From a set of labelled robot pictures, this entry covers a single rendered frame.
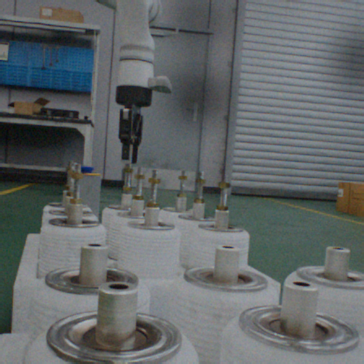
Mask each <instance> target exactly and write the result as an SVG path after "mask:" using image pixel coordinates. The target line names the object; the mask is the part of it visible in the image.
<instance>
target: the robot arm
mask: <svg viewBox="0 0 364 364"><path fill-rule="evenodd" d="M94 1H96V2H99V3H101V4H102V5H104V6H106V7H109V8H110V9H112V10H114V11H116V12H117V17H118V23H119V34H120V38H121V46H120V56H119V68H118V73H117V85H116V95H115V101H116V103H118V104H120V105H122V106H124V109H119V135H118V138H119V141H120V143H122V144H121V150H120V162H121V163H127V164H129V163H138V150H139V146H140V144H141V142H142V131H143V123H144V117H143V115H141V108H142V107H149V106H151V105H152V97H153V91H154V90H155V91H159V92H160V93H171V89H172V86H171V83H170V81H169V80H168V79H167V77H165V76H158V77H155V78H154V39H153V38H152V37H151V36H150V31H149V27H152V26H154V25H155V24H157V23H158V22H159V20H160V19H161V18H162V15H163V6H162V3H161V2H160V0H94ZM134 136H136V137H134Z"/></svg>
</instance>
